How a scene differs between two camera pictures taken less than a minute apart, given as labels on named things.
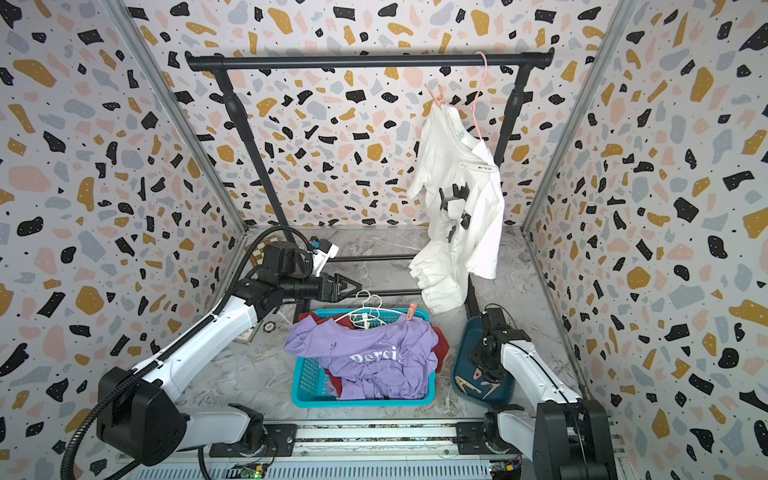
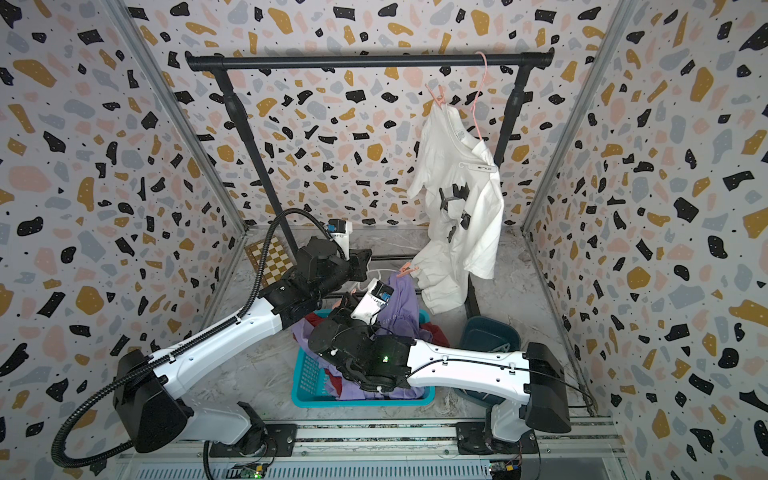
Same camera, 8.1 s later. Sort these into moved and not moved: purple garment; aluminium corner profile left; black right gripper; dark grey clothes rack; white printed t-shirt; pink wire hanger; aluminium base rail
Moved: black right gripper; purple garment
Not moved: white printed t-shirt; dark grey clothes rack; aluminium base rail; pink wire hanger; aluminium corner profile left
